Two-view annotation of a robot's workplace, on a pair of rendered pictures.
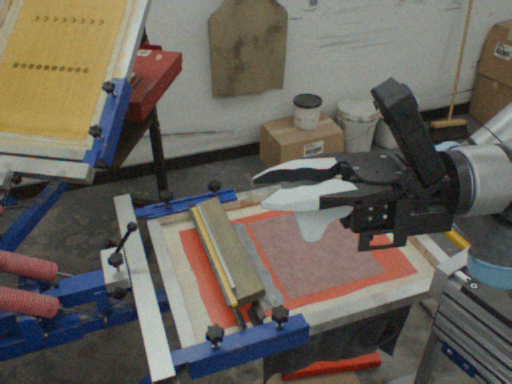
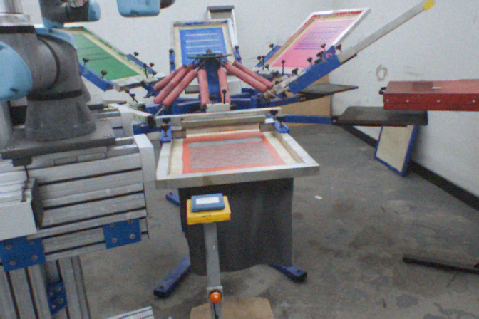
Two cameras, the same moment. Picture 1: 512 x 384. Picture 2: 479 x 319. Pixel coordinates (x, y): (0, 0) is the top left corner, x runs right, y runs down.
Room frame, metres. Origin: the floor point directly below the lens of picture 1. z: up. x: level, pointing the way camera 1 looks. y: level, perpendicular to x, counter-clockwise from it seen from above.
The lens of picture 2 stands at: (1.51, -1.78, 1.47)
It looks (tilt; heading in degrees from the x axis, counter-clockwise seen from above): 18 degrees down; 104
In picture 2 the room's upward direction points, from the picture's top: 3 degrees counter-clockwise
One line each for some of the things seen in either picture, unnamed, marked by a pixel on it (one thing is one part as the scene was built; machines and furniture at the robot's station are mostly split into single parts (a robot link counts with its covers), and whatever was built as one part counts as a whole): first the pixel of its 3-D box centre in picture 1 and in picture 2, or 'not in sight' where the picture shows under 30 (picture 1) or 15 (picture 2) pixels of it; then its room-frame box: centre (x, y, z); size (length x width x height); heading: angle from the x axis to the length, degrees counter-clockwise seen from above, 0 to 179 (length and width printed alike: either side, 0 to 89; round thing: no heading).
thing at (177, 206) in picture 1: (192, 209); (277, 129); (1.23, 0.21, 0.97); 0.30 x 0.05 x 0.07; 110
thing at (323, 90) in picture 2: not in sight; (284, 100); (1.12, 1.39, 0.91); 1.34 x 0.40 x 0.08; 50
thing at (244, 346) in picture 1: (248, 344); (167, 137); (0.71, 0.02, 0.97); 0.30 x 0.05 x 0.07; 110
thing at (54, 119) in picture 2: not in sight; (58, 111); (0.89, -0.97, 1.31); 0.15 x 0.15 x 0.10
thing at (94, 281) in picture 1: (96, 285); not in sight; (0.86, 0.41, 1.02); 0.17 x 0.06 x 0.05; 110
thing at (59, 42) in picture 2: not in sight; (45, 60); (0.89, -0.97, 1.42); 0.13 x 0.12 x 0.14; 98
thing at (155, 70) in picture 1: (117, 79); (446, 94); (2.09, 0.63, 1.06); 0.61 x 0.46 x 0.12; 170
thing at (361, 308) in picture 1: (293, 247); (227, 147); (1.05, -0.11, 0.97); 0.79 x 0.58 x 0.04; 110
